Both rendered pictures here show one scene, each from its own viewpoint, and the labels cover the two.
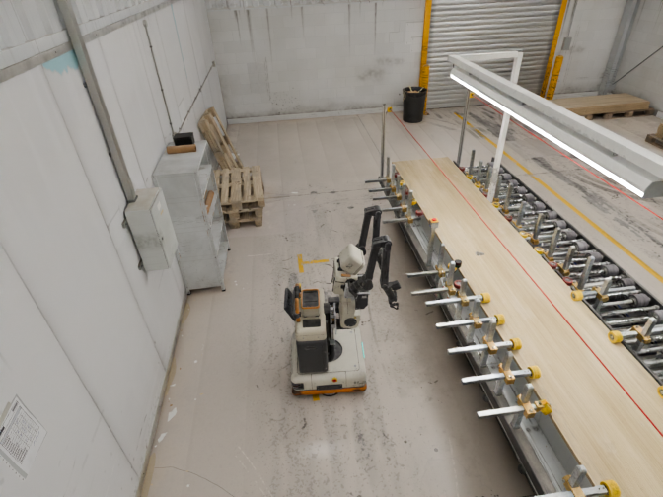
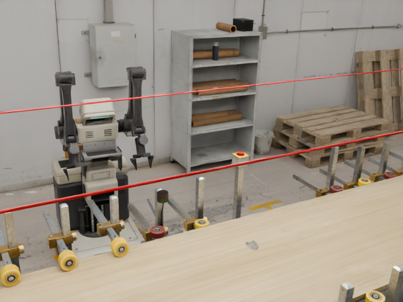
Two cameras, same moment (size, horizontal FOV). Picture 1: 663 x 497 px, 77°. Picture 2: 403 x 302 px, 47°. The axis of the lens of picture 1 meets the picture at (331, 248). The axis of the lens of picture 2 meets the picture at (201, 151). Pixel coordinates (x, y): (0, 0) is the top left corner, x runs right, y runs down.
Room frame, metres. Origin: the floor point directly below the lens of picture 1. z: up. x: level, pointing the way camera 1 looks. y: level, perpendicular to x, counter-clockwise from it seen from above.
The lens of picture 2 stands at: (2.10, -3.14, 2.23)
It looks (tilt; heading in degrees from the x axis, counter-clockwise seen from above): 22 degrees down; 66
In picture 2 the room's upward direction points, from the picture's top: 2 degrees clockwise
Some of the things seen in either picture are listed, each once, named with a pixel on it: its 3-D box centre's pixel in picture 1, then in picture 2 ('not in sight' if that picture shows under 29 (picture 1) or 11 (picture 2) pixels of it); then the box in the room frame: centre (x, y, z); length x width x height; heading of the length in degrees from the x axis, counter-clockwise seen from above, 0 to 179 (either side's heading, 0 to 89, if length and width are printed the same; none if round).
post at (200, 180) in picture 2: (439, 265); (199, 214); (3.04, -0.98, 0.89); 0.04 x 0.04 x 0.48; 6
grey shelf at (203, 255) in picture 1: (197, 218); (214, 100); (4.29, 1.56, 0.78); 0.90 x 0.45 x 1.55; 6
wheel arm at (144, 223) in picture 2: (435, 291); (143, 222); (2.74, -0.88, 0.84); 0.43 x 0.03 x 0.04; 96
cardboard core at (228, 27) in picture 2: (182, 149); (225, 27); (4.40, 1.58, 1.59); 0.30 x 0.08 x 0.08; 96
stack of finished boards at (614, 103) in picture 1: (589, 105); not in sight; (9.66, -6.09, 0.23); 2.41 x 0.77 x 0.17; 98
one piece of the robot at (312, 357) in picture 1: (315, 326); (92, 187); (2.63, 0.17, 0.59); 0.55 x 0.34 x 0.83; 1
